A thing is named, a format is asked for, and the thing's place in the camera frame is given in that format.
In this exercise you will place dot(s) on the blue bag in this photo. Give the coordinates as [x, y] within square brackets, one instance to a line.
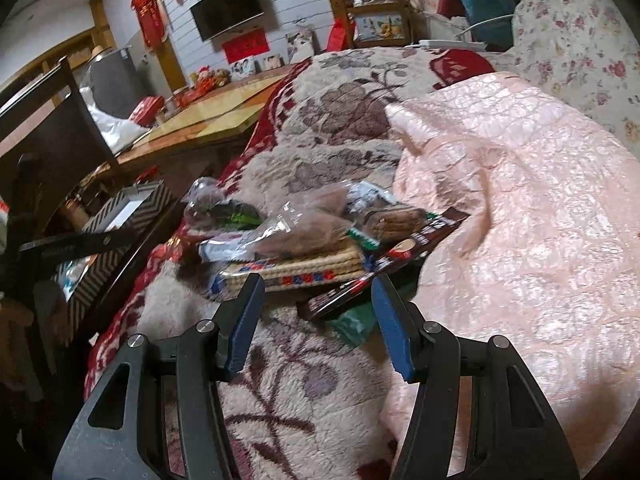
[487, 5]

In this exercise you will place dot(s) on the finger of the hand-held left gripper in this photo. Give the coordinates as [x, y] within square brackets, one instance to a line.
[90, 242]

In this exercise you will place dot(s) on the blue white snack packet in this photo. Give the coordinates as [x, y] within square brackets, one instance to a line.
[220, 249]

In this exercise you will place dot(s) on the couple photo frame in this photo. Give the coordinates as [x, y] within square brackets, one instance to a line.
[244, 66]

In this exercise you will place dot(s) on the white power strip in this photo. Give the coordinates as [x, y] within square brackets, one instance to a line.
[440, 42]

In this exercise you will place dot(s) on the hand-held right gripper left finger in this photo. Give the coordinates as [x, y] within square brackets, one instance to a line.
[245, 320]

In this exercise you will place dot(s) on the floral fleece blanket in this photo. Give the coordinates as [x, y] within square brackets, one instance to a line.
[325, 110]

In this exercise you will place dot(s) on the stuffed toys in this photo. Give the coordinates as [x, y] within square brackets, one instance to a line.
[210, 77]

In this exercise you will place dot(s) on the clear cookie packet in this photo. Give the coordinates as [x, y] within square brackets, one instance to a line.
[395, 222]

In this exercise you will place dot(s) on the floral print bedding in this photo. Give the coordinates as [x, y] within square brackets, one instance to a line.
[575, 35]

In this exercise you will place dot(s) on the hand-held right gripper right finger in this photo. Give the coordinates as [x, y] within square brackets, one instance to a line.
[392, 325]

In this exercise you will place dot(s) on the small photo frame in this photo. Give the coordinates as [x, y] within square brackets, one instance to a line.
[272, 63]

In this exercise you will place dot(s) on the dark wooden chair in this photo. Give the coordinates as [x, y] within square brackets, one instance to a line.
[45, 145]

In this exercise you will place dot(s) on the striped cardboard box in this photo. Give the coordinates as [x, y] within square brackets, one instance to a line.
[150, 200]

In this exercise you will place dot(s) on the grey refrigerator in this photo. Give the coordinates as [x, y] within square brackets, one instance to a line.
[112, 75]

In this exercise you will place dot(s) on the white green snack packet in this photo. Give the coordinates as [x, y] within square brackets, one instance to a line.
[364, 240]

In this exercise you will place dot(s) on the red wall banner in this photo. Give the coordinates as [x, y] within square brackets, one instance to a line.
[245, 46]

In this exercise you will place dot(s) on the red box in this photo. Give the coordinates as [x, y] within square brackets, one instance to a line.
[147, 109]

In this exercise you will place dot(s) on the white plastic bag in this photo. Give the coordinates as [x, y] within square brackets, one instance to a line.
[115, 127]

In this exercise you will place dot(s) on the red gift bag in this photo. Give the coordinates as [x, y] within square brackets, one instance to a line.
[338, 35]

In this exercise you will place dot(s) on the wall television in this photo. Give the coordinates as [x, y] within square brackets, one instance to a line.
[227, 10]

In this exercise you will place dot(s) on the large photo print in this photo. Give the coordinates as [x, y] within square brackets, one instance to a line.
[300, 45]

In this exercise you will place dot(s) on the wooden table with glass top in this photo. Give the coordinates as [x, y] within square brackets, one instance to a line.
[210, 115]

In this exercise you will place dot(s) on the green black snack packet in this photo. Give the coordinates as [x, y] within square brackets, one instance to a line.
[240, 217]

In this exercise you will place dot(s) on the red hanging decoration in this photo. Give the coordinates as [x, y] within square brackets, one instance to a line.
[150, 15]

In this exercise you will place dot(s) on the clear zip bag brown snacks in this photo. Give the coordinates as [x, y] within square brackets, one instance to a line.
[310, 230]

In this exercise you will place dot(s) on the pink quilt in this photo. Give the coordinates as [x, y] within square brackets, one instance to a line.
[525, 210]

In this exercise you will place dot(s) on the dark brown snack packet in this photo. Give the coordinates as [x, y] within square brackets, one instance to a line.
[430, 232]
[340, 300]

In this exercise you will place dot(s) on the clear bag dark snacks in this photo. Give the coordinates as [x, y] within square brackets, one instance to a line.
[200, 205]

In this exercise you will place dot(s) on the wooden shelf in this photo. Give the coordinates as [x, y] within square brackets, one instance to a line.
[401, 10]

